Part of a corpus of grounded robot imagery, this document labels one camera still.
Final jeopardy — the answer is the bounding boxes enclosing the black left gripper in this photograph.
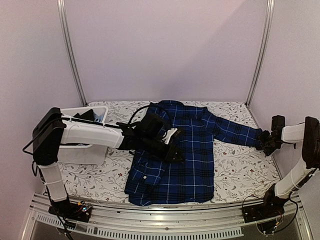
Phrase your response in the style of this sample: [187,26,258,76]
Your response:
[140,134,186,164]

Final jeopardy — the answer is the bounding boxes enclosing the black shirt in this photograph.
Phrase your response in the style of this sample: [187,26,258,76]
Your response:
[73,109,96,122]

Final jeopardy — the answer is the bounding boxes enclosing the white plastic bin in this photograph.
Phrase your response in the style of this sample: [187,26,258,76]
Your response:
[57,106,109,165]

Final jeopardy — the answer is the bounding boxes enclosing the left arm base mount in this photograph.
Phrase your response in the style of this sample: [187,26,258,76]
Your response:
[48,198,93,223]

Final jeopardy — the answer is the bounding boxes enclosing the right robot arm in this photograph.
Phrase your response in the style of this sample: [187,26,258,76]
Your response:
[258,115,320,218]

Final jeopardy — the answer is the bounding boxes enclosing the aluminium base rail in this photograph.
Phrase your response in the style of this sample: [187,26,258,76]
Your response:
[21,193,315,240]

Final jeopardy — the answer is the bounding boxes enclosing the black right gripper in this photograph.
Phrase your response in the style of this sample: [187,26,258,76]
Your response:
[256,130,282,157]

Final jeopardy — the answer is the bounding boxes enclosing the right aluminium frame post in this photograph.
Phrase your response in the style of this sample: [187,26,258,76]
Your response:
[245,0,275,108]

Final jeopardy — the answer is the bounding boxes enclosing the blue plaid long sleeve shirt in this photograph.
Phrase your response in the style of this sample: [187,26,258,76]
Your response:
[124,100,263,207]

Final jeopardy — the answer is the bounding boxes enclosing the floral patterned table cloth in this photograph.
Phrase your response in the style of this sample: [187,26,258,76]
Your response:
[58,101,280,204]

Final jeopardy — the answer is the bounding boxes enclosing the aluminium frame post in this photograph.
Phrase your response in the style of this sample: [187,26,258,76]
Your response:
[245,0,275,108]
[56,0,88,106]

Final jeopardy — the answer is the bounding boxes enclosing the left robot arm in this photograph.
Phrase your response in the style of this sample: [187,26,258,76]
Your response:
[22,107,185,217]

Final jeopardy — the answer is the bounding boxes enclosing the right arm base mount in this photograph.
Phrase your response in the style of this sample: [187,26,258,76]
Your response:
[241,195,299,235]

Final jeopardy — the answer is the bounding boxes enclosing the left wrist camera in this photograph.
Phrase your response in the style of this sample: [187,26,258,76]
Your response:
[161,127,184,145]

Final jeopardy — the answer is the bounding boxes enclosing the left aluminium frame post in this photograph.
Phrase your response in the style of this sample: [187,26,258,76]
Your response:
[56,0,88,106]

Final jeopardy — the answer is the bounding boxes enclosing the light blue denim shirt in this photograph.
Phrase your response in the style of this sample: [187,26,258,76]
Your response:
[93,112,105,123]

